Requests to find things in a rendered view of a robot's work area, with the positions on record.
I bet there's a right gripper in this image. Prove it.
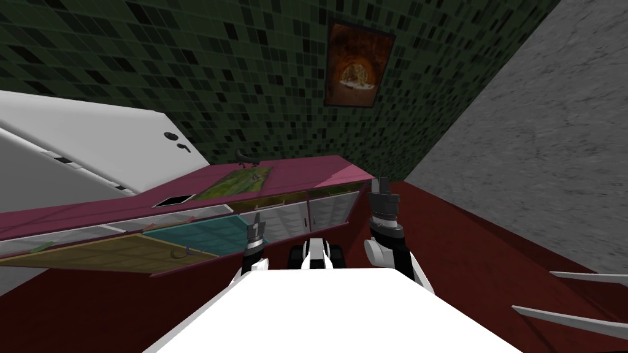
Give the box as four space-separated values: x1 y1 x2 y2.
367 177 401 216

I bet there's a teal cupboard door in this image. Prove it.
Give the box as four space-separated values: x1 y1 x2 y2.
142 214 270 259

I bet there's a pink cabinet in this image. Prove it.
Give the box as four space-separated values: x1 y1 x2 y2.
0 154 377 281

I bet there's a black faucet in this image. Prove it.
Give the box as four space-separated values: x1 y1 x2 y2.
235 149 261 169

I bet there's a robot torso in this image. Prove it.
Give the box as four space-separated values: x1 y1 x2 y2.
142 237 524 353

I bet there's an orange framed picture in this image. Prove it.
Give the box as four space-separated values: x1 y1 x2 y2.
323 18 397 110

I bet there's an olive cupboard door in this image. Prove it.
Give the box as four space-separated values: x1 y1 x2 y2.
0 233 220 275

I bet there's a white flat bar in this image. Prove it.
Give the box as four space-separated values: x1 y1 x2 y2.
511 305 628 341
549 270 628 288

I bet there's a black door handle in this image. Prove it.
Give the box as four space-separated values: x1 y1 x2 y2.
164 131 192 154

